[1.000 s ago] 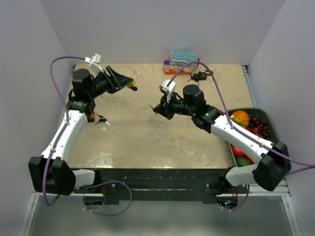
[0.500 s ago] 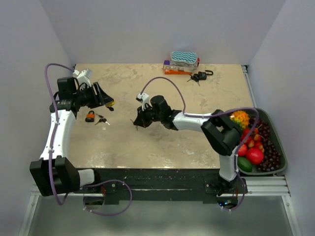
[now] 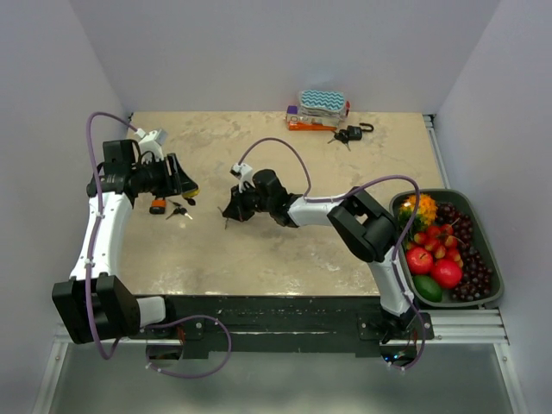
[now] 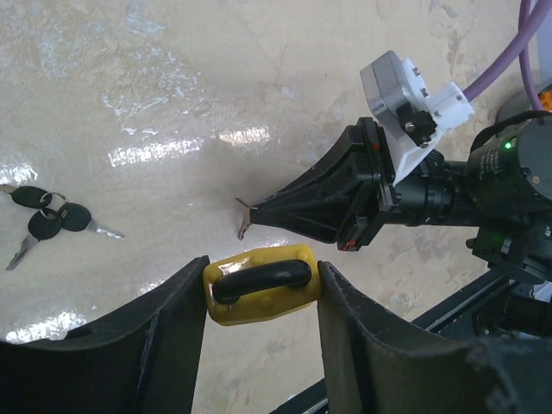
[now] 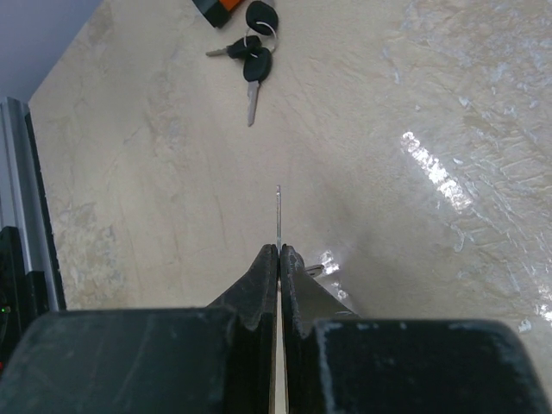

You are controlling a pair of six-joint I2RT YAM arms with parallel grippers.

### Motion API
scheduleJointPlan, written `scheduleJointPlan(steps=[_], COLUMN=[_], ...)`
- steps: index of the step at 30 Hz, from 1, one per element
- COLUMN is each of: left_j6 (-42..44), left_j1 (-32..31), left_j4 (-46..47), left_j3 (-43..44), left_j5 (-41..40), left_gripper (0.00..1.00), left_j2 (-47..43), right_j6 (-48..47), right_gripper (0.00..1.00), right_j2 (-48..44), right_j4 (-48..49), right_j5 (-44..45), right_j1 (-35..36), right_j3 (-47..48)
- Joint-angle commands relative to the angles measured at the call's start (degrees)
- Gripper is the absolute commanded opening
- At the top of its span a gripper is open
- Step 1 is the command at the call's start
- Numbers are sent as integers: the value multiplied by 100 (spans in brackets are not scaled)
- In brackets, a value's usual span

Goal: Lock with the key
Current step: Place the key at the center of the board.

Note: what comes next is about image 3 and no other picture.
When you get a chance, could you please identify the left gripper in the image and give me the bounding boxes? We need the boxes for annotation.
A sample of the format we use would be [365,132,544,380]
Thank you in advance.
[131,153,198,198]

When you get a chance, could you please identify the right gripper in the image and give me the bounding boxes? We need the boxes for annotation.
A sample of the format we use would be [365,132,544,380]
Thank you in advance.
[223,181,273,223]

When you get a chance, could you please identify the silver yellow padlock keys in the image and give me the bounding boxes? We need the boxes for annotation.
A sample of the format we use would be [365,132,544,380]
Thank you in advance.
[217,206,229,230]

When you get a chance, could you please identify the yellow padlock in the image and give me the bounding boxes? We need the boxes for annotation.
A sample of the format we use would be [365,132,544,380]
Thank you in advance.
[181,188,200,206]

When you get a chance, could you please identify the orange padlock keys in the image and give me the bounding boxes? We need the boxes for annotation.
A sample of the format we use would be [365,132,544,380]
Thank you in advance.
[166,200,193,220]

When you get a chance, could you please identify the black padlock with keys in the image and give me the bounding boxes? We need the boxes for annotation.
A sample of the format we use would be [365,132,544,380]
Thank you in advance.
[328,122,374,150]

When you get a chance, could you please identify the orange padlock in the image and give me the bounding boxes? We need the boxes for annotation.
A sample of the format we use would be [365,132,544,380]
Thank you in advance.
[149,198,166,215]

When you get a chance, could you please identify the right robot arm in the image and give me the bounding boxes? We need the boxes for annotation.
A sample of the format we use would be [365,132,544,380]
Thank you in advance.
[220,165,430,342]

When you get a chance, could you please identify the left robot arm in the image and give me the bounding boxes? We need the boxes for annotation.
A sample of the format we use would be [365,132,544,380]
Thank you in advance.
[52,130,199,344]

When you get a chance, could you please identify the orange box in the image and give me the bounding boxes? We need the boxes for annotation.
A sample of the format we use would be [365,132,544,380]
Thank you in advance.
[285,105,340,131]

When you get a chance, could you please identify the blue zigzag sponge pack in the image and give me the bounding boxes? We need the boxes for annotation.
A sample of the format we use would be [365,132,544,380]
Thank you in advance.
[298,90,349,118]

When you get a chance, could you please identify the green plastic leaves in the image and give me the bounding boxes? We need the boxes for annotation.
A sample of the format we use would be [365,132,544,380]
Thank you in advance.
[398,210,428,247]

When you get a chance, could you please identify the red apple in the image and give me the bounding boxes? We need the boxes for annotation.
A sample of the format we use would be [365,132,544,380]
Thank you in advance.
[405,247,434,275]
[430,259,462,289]

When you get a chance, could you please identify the orange spiky fruit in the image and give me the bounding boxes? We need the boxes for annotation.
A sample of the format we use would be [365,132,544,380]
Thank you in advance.
[398,193,438,225]

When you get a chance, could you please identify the green mango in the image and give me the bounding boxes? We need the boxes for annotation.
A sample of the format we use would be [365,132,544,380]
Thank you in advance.
[413,275,442,303]

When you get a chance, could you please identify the grey fruit tray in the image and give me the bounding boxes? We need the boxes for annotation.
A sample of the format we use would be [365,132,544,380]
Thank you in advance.
[399,189,505,310]

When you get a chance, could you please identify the dark grapes bunch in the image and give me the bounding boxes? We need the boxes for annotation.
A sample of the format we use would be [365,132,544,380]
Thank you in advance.
[435,203,493,302]

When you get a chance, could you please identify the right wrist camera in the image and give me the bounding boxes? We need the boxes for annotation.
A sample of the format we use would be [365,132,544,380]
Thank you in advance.
[230,163,254,192]

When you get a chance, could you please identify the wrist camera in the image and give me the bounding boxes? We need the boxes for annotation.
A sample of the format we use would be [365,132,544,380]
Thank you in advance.
[230,163,254,192]
[134,129,167,162]

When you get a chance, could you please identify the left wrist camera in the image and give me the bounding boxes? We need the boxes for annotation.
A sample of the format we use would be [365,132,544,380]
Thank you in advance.
[134,129,167,162]

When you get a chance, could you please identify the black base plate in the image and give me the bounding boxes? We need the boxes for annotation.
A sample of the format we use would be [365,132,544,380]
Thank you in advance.
[134,295,435,362]

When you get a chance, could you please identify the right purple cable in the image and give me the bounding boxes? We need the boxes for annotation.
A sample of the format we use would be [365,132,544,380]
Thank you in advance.
[239,137,428,371]

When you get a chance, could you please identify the aluminium rail frame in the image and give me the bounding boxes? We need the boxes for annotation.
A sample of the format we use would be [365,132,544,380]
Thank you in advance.
[32,111,528,413]

